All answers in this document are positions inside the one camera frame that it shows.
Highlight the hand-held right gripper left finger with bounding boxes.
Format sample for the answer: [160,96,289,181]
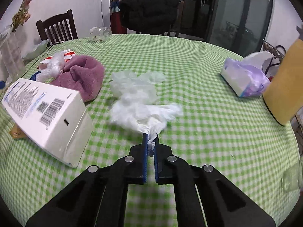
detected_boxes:
[25,133,149,227]

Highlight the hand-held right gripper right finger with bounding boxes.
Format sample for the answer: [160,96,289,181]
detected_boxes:
[153,133,277,227]

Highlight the white plastic bag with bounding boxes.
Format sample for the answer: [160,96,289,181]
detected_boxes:
[108,97,184,152]

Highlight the translucent plastic bag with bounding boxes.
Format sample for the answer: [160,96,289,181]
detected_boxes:
[110,71,166,104]

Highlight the purple towel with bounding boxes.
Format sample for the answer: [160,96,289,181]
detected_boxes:
[51,54,105,103]

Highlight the white carton box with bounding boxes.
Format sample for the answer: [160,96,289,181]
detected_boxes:
[1,78,94,169]

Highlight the red and white packet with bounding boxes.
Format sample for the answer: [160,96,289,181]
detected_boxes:
[39,49,77,70]

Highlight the clear plastic wrap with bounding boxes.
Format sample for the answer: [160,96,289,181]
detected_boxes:
[37,51,65,82]

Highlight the green checked tablecloth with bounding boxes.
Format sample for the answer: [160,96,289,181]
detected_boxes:
[0,33,301,227]

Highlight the purple tissue pack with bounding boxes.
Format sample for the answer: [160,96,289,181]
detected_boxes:
[220,51,271,98]

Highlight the brown cardboard piece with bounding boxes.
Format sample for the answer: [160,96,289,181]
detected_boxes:
[9,123,24,139]

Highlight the glass dish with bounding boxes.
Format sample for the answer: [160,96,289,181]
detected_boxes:
[89,26,112,43]

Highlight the clear drinking glass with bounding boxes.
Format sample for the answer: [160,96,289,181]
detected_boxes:
[282,156,303,193]

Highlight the black jacket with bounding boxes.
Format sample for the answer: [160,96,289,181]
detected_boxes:
[119,0,181,35]

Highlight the red cylindrical bag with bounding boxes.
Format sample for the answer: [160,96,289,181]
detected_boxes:
[109,0,128,35]

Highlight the yellow thermos jug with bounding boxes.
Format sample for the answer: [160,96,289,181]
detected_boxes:
[262,25,303,126]

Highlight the dark wooden chair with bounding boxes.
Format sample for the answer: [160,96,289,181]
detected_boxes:
[36,9,78,46]

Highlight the dark metal rack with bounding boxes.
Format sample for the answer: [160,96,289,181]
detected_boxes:
[263,39,288,76]

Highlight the glass sliding door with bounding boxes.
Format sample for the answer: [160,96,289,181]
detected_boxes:
[143,0,274,52]

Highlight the tall clear glass vase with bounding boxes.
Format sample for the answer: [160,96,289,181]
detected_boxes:
[0,25,26,83]

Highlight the pink artificial flowers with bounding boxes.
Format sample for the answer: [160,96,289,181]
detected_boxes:
[11,0,38,32]

